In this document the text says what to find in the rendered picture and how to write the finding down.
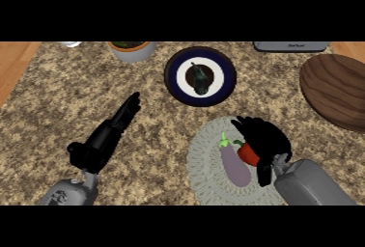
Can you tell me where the round grey woven placemat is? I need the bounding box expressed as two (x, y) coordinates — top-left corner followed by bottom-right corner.
(185, 115), (290, 206)

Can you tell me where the red bell pepper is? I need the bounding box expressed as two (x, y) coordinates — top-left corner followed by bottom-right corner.
(231, 139), (263, 168)

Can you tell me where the grey appliance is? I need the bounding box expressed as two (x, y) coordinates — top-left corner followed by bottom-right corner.
(251, 41), (333, 54)

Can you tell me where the dark blue and white bowl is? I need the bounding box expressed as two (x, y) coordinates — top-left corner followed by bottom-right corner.
(164, 46), (238, 108)

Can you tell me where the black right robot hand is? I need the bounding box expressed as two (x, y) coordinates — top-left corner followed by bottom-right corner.
(229, 116), (294, 188)

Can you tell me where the grey plant pot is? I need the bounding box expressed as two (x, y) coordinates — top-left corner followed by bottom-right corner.
(106, 41), (158, 64)

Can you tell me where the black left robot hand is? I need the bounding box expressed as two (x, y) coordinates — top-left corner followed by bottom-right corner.
(65, 92), (142, 175)

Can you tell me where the dark green vegetable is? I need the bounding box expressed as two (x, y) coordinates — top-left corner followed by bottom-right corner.
(189, 62), (211, 96)

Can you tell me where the purple eggplant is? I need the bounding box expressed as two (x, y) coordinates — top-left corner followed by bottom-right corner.
(217, 131), (253, 188)

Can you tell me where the round brown wooden board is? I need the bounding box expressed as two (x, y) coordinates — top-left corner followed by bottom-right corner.
(299, 53), (365, 133)

